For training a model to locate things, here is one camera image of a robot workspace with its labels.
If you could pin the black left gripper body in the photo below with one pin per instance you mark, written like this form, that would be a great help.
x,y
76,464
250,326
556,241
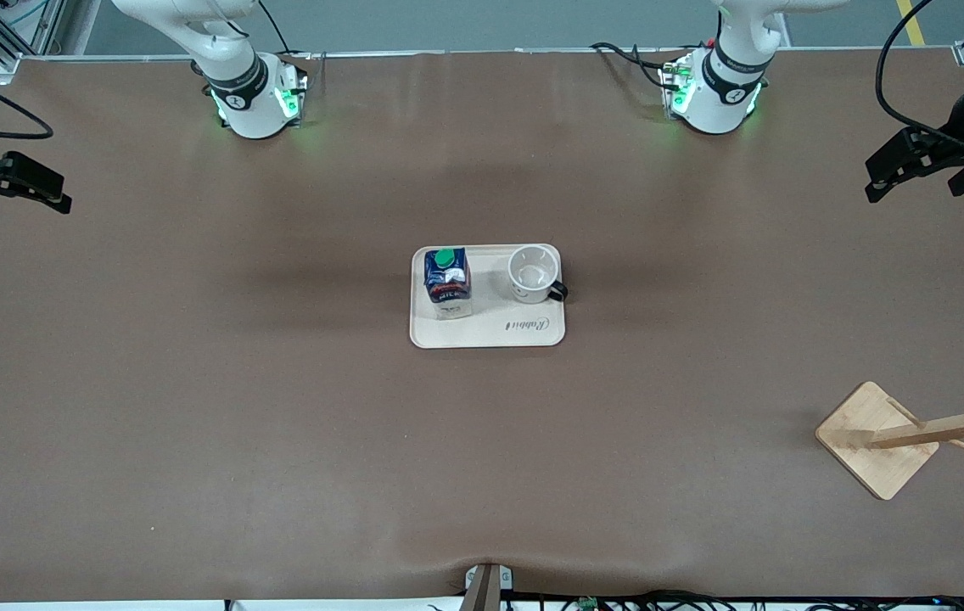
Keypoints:
x,y
961,145

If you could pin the blue milk carton green cap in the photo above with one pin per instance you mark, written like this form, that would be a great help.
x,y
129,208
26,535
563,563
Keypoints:
x,y
448,284

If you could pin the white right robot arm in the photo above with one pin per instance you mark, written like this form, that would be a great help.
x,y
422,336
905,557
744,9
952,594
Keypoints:
x,y
236,76

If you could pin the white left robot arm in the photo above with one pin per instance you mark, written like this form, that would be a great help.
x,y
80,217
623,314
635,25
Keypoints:
x,y
720,85

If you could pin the cream rabbit print tray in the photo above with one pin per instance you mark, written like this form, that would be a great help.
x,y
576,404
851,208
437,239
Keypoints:
x,y
516,327

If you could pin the wooden mug rack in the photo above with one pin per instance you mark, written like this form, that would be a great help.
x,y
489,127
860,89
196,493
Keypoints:
x,y
877,437

